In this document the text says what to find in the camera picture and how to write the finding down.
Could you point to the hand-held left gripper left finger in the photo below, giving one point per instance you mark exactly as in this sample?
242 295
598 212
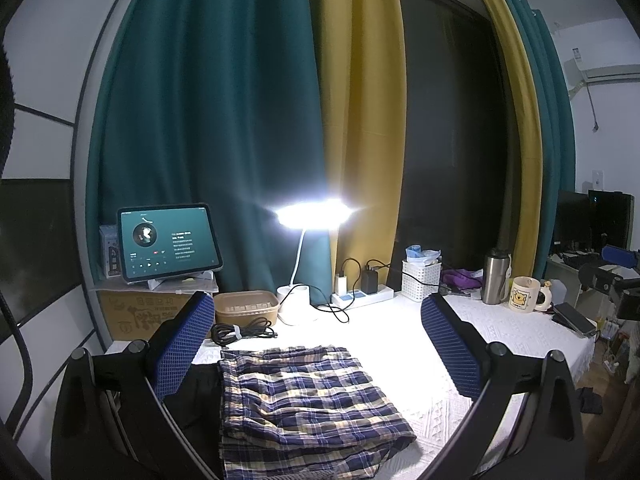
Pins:
180 345

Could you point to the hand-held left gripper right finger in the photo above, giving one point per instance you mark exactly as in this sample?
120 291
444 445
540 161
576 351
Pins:
450 345

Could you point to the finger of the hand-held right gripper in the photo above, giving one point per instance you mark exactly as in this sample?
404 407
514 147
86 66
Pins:
620 255
600 277

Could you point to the blue plaid pants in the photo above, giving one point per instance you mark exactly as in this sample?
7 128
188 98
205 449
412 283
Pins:
310 400

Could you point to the grey computer desk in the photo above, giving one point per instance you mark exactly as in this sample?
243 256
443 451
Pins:
565 272

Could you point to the black computer monitor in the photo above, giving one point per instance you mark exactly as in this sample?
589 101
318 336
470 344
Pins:
607 220

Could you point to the black phone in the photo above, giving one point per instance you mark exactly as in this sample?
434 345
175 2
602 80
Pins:
575 320

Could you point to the cardboard box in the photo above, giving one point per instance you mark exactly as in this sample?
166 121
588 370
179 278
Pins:
130 315

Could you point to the black cloth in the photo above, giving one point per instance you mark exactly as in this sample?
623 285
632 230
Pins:
200 400

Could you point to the purple cloth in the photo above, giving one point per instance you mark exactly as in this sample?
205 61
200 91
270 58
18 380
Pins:
460 277

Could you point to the white slatted basket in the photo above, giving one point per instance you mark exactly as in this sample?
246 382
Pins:
420 282

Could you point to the brown lunch container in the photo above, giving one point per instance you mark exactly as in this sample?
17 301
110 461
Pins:
245 310

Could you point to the steel thermos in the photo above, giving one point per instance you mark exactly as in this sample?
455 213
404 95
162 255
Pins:
495 280

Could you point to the cream cartoon mug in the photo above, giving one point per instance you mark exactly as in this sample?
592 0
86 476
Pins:
522 295

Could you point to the white power strip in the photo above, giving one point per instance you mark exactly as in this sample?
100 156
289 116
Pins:
370 296

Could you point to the blue plastic packet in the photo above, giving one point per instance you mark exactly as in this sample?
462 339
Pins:
417 255

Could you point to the tablet with teal screen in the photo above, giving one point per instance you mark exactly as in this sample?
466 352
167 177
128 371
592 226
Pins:
170 245

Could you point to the black charger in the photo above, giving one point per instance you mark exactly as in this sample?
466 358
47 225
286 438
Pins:
371 282

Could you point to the dark cloth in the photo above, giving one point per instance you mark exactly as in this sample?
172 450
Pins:
590 400

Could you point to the small printed box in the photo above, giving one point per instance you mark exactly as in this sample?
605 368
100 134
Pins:
110 255

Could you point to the white charger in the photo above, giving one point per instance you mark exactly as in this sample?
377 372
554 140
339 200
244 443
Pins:
341 285

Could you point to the white desk lamp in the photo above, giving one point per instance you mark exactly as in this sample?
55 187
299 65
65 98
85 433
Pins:
297 305

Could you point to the teal curtain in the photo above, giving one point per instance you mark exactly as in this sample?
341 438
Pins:
200 110
555 135

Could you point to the yellow curtain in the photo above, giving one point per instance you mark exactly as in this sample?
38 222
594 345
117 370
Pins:
520 135
360 110

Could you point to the white air conditioner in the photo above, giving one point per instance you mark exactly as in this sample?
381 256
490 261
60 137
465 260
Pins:
610 72

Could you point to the white wall socket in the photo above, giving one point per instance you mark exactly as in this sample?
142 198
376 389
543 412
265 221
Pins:
597 177

